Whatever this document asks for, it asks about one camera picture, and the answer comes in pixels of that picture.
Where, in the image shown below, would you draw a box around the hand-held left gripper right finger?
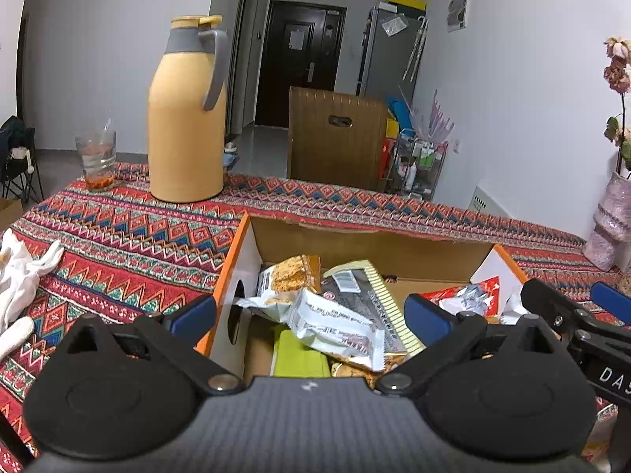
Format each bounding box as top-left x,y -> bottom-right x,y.
375,292 -> 564,398

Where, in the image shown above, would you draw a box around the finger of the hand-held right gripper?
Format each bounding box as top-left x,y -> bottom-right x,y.
519,278 -> 603,341
590,281 -> 631,326

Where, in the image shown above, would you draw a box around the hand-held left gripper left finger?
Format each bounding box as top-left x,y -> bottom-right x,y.
60,294 -> 246,396

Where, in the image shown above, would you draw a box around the white wrapper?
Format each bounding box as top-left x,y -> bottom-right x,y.
497,290 -> 531,324

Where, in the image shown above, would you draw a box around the red silver snack packet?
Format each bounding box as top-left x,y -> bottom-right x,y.
418,275 -> 502,317

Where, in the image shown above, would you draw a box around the dark packet pale green edge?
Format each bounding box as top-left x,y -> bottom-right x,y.
320,259 -> 428,356

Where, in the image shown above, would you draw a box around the orange pumpkin print cardboard box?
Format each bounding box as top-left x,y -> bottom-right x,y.
196,211 -> 531,380

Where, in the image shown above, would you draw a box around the brown cookie packet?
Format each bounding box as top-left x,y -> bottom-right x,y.
330,354 -> 410,380

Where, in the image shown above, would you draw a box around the silver white snack packet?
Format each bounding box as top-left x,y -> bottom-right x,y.
235,288 -> 386,373

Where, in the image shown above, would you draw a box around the gold white oat crisp packet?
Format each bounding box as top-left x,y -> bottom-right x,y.
256,255 -> 324,307

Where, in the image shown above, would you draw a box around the yellow-green snack packet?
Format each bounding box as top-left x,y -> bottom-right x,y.
272,327 -> 331,378

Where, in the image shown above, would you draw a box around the pink textured vase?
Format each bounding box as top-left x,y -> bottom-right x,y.
582,172 -> 631,272

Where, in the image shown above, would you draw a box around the white cloth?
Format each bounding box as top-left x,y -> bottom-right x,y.
0,229 -> 65,371

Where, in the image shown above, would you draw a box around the glass cup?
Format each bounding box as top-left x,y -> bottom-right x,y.
74,117 -> 118,193

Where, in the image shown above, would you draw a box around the yellow thermos jug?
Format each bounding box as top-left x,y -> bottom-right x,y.
147,14 -> 230,203

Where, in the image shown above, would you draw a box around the tall brown cardboard box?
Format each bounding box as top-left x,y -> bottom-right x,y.
287,86 -> 390,193

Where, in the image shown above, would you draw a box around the blue rolled mat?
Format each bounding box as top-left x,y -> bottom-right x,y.
386,98 -> 413,134

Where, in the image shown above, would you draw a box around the small brown cardboard box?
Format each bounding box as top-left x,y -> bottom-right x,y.
0,198 -> 25,233

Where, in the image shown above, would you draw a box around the dried pink roses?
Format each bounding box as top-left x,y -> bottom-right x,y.
603,36 -> 631,179

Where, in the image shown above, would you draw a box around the grey refrigerator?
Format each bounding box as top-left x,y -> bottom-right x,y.
355,4 -> 430,100

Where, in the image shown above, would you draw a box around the dark entrance door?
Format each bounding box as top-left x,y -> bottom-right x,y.
254,0 -> 348,132

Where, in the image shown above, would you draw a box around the white umbrella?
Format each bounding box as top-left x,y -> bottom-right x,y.
402,16 -> 430,82

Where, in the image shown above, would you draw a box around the paper note on refrigerator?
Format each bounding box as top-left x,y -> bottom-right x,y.
381,16 -> 409,38

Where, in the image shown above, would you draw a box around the white wall heater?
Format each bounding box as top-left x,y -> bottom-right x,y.
470,185 -> 514,218

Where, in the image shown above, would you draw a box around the wire rack with bottles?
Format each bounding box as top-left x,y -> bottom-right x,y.
389,130 -> 447,201

